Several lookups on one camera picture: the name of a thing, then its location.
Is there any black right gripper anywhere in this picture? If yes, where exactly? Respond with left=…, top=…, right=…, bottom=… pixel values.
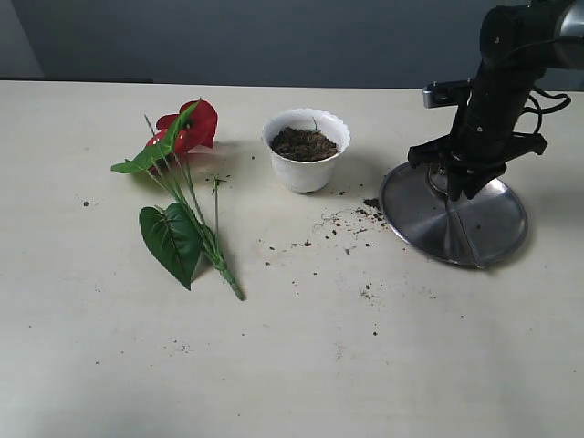
left=408, top=68, right=547, bottom=201

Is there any steel spoon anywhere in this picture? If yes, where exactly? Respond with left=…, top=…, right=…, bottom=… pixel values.
left=427, top=164, right=485, bottom=269

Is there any white plastic flower pot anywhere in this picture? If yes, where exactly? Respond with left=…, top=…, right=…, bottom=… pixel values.
left=261, top=108, right=350, bottom=193

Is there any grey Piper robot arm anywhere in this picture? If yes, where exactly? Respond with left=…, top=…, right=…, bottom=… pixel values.
left=408, top=1, right=583, bottom=201

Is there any dark brown potting soil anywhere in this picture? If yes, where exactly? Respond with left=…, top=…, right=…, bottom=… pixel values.
left=269, top=127, right=339, bottom=162

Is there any red artificial flower with leaves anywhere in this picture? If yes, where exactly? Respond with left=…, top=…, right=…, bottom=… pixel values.
left=110, top=99, right=246, bottom=301

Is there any round steel plate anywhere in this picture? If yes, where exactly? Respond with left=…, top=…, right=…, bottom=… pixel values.
left=379, top=163, right=528, bottom=269

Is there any loose green stem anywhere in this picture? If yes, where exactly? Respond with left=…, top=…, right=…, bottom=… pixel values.
left=212, top=176, right=224, bottom=242

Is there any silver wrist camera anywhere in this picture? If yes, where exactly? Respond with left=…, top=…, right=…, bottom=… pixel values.
left=422, top=78, right=473, bottom=109

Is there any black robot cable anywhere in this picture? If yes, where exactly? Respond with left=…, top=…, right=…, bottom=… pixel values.
left=510, top=38, right=572, bottom=138

